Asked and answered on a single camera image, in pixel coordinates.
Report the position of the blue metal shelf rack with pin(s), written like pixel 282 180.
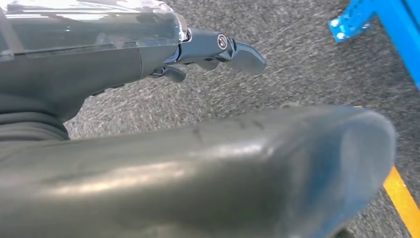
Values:
pixel 397 23

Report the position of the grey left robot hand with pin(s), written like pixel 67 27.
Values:
pixel 197 184

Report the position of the yellow floor tape square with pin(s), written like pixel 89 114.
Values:
pixel 402 200

